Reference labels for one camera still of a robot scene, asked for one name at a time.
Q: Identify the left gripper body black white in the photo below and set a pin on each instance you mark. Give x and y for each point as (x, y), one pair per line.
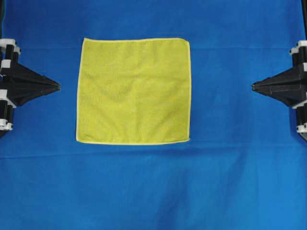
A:
(9, 53)

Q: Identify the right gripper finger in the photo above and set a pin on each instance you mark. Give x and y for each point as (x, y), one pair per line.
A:
(288, 77)
(288, 95)

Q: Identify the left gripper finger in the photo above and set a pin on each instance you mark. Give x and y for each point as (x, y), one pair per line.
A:
(21, 97)
(22, 73)

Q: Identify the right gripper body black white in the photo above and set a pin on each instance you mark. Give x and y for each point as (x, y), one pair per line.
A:
(299, 58)

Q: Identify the yellow-green microfiber towel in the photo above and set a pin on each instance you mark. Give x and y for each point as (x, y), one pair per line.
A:
(134, 92)

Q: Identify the blue table cloth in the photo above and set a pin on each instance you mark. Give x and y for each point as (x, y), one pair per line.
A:
(245, 166)

